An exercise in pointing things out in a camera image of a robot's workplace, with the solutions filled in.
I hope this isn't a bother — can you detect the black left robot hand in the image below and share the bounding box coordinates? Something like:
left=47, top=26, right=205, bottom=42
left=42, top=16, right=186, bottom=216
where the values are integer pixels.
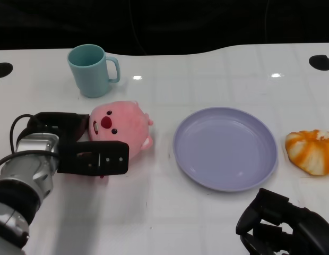
left=26, top=112, right=130, bottom=179

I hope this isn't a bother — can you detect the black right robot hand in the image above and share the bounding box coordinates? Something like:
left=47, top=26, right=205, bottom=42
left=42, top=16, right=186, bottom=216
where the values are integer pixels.
left=235, top=188, right=329, bottom=255

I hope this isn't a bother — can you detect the pink plush beaver doll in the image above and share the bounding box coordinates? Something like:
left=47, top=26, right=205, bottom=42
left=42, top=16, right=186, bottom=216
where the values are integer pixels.
left=87, top=100, right=154, bottom=179

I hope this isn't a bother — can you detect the lavender plastic plate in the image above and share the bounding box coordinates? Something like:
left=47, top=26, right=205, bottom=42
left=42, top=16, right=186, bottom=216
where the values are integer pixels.
left=172, top=106, right=279, bottom=193

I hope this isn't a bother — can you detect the orange striped bun toy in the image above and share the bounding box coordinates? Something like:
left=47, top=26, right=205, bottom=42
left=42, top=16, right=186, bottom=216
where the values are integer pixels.
left=284, top=129, right=329, bottom=177

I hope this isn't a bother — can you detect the teal plastic mug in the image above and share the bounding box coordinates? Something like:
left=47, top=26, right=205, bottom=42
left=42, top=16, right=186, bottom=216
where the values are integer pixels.
left=67, top=44, right=121, bottom=99

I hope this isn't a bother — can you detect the black table grommet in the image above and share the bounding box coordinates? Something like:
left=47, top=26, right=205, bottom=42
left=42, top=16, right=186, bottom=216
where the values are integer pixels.
left=0, top=62, right=14, bottom=79
left=308, top=54, right=329, bottom=71

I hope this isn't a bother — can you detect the black backdrop cloth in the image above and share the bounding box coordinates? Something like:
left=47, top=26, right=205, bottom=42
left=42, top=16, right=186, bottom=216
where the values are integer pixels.
left=0, top=0, right=329, bottom=57

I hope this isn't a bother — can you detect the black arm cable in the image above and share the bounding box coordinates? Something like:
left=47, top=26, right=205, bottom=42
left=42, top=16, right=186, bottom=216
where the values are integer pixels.
left=0, top=114, right=36, bottom=171

